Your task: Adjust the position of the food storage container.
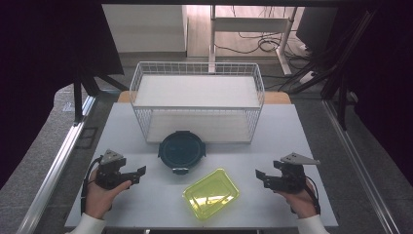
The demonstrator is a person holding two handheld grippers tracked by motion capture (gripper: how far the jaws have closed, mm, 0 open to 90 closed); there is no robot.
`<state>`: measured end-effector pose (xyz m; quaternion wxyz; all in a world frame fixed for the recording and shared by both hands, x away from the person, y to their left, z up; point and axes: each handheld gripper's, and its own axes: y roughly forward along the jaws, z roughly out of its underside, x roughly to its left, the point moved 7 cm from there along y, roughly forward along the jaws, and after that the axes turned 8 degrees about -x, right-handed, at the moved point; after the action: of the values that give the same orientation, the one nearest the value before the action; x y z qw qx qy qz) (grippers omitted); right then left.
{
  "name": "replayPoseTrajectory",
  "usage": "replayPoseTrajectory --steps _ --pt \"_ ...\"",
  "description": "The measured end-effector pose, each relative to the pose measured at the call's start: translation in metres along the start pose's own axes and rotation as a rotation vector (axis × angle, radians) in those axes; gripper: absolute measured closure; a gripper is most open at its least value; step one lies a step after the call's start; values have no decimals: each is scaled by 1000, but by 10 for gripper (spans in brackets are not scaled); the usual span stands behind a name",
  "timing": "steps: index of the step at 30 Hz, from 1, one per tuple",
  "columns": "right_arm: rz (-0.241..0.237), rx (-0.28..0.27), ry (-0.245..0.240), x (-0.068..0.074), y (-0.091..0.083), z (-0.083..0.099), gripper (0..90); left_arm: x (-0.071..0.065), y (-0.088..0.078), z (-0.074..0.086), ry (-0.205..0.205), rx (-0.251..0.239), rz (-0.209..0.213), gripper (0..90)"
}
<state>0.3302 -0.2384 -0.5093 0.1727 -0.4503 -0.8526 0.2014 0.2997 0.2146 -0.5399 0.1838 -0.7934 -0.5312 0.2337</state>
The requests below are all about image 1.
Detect wooden table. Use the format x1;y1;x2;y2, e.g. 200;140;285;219
116;90;292;105

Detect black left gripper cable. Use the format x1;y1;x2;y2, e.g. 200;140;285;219
80;155;104;216

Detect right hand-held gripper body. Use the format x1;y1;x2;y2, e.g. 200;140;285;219
272;152;321;195

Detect person's right hand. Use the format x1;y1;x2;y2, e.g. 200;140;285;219
275;179;321;219

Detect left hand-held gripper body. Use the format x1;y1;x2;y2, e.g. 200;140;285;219
94;148;134;191

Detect black metal stand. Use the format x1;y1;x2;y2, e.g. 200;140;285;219
72;64;130;127
279;9;379;132

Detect person's left hand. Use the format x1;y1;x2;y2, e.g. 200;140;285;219
85;169;132;220

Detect white cabinet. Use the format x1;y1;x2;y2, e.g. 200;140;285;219
101;4;189;55

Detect yellow-green rectangular container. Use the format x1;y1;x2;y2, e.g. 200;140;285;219
181;168;242;222

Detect white power strip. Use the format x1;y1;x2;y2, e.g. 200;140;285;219
297;69;316;85

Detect white desk frame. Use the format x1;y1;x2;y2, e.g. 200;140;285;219
208;4;299;77

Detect black floor cables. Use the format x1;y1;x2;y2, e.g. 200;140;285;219
214;5;314;61

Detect white wire shelf rack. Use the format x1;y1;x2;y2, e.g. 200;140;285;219
129;60;266;145

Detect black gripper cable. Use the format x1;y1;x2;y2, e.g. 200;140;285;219
303;175;322;216
80;155;104;216

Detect round container dark blue lid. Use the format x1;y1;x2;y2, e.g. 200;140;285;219
157;130;207;176

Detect black curtain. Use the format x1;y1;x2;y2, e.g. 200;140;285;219
0;0;125;190
335;0;413;187

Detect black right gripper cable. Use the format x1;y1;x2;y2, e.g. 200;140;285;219
303;175;322;216

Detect aluminium rail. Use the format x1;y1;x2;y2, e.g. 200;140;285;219
15;95;97;234
321;98;401;234

